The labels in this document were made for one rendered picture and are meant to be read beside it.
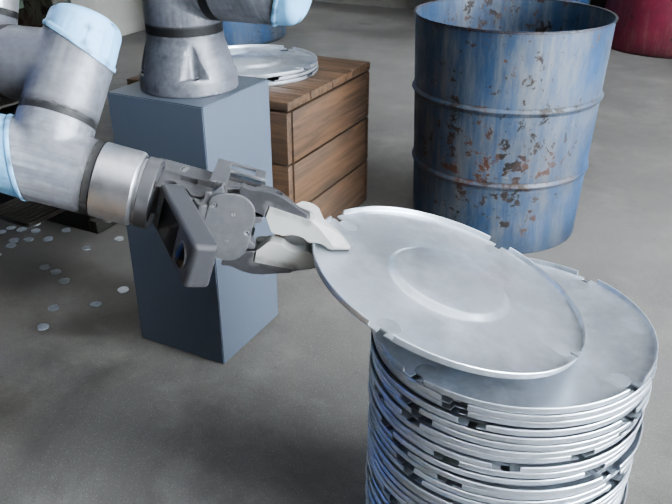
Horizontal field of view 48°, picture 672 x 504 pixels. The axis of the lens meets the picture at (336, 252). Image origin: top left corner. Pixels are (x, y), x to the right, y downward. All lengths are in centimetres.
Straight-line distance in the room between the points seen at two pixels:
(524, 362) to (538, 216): 97
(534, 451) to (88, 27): 58
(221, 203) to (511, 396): 32
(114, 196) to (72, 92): 11
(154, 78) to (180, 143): 10
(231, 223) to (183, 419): 53
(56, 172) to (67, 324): 76
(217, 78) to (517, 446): 71
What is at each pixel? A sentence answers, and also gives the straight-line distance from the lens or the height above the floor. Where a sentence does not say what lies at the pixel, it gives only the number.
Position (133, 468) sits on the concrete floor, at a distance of 114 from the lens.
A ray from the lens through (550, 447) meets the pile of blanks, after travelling 72.
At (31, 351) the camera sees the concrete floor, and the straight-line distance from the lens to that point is 142.
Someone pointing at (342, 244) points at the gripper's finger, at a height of 42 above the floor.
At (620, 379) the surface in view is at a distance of 76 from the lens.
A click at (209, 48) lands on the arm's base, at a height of 52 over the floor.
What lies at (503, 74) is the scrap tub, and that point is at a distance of 152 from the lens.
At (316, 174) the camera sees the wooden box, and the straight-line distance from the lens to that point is 162.
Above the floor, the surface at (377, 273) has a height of 40.
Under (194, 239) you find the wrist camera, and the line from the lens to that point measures 66.
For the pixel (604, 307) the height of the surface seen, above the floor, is 33.
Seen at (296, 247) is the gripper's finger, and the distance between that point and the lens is 75.
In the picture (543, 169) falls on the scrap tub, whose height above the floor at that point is 20.
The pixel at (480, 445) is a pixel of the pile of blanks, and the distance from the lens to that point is 73.
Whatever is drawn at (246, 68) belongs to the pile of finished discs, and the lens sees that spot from 165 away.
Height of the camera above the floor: 76
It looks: 28 degrees down
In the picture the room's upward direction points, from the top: straight up
